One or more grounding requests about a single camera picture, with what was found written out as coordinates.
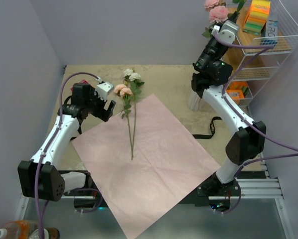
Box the peach rose stem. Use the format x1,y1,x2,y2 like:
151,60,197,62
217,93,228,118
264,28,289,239
114,84,134,160

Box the white rose stem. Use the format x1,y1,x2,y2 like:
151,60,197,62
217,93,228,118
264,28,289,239
122,66,145,140

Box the pink rose stem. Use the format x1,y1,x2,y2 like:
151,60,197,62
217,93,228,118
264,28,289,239
228,0,246,23
202,0,229,38

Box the pink wrapping paper sheet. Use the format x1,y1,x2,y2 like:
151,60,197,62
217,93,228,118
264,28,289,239
72,95,219,239

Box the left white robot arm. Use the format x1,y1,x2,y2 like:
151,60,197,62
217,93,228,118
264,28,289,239
17,82,116,202

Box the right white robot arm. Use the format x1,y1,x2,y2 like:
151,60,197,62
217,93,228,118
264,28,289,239
188,38,266,196

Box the white ribbed vase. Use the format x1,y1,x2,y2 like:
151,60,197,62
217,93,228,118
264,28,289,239
188,91,203,111

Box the orange green sponge pack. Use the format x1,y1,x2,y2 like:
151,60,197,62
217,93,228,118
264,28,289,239
228,81,248,93

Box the orange box on shelf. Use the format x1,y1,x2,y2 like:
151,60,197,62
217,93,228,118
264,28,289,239
226,89,245,106

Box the colourful sponge pack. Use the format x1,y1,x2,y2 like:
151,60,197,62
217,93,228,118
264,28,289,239
243,0,271,35

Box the blue white tall box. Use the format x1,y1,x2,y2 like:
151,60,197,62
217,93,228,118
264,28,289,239
260,10,279,47

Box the metal tin can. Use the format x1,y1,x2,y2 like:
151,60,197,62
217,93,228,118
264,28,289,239
29,228,60,239

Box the orange juice bottle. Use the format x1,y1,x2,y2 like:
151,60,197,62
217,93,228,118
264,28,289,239
0,220,38,239

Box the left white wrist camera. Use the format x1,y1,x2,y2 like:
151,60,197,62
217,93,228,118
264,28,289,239
95,82,114,101

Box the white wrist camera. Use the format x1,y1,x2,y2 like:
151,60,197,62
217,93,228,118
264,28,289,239
211,20,240,47
95,82,114,101

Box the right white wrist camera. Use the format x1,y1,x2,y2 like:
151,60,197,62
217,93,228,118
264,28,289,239
211,20,240,47

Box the white wire shelf rack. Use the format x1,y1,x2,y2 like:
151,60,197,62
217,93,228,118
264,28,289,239
221,0,298,106

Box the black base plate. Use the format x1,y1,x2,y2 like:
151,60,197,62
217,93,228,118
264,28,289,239
64,174,242,212

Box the aluminium rail frame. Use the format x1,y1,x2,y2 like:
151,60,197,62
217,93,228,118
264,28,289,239
14,162,295,239

